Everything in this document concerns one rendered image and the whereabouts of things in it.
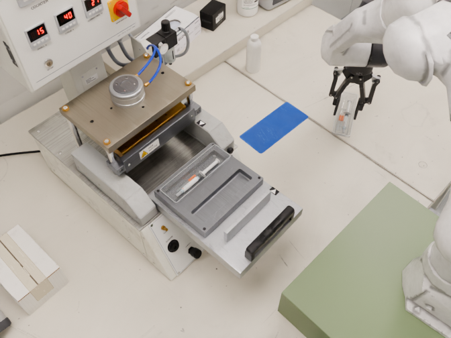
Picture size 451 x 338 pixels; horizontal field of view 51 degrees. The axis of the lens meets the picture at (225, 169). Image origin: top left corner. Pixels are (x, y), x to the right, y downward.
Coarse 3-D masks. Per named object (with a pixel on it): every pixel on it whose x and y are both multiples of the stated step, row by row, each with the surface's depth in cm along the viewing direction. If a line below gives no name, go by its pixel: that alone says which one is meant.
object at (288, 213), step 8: (288, 208) 105; (280, 216) 104; (288, 216) 104; (272, 224) 103; (280, 224) 103; (264, 232) 102; (272, 232) 102; (256, 240) 101; (264, 240) 101; (248, 248) 99; (256, 248) 100; (248, 256) 101
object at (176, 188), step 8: (208, 152) 116; (216, 152) 116; (224, 152) 116; (200, 160) 114; (208, 160) 114; (216, 160) 114; (224, 160) 114; (192, 168) 113; (200, 168) 113; (208, 168) 113; (176, 176) 111; (184, 176) 111; (192, 176) 111; (200, 176) 111; (168, 184) 110; (176, 184) 110; (184, 184) 110; (192, 184) 110; (168, 192) 109; (176, 192) 109; (184, 192) 109; (176, 200) 107
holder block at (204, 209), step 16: (192, 160) 115; (224, 176) 112; (240, 176) 114; (256, 176) 112; (160, 192) 110; (192, 192) 110; (208, 192) 110; (224, 192) 111; (240, 192) 110; (176, 208) 107; (192, 208) 107; (208, 208) 109; (224, 208) 107; (192, 224) 105; (208, 224) 105
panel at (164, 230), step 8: (160, 216) 114; (152, 224) 113; (160, 224) 115; (168, 224) 117; (152, 232) 114; (160, 232) 116; (168, 232) 117; (176, 232) 119; (184, 232) 121; (160, 240) 116; (168, 240) 118; (176, 240) 119; (184, 240) 122; (192, 240) 123; (168, 248) 118; (184, 248) 122; (200, 248) 126; (168, 256) 119; (176, 256) 121; (184, 256) 123; (176, 264) 122; (184, 264) 124; (176, 272) 122
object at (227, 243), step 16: (256, 192) 113; (160, 208) 111; (240, 208) 110; (256, 208) 107; (272, 208) 110; (176, 224) 110; (224, 224) 108; (240, 224) 105; (256, 224) 107; (288, 224) 108; (208, 240) 105; (224, 240) 105; (240, 240) 105; (272, 240) 105; (224, 256) 103; (240, 256) 103; (256, 256) 103; (240, 272) 100
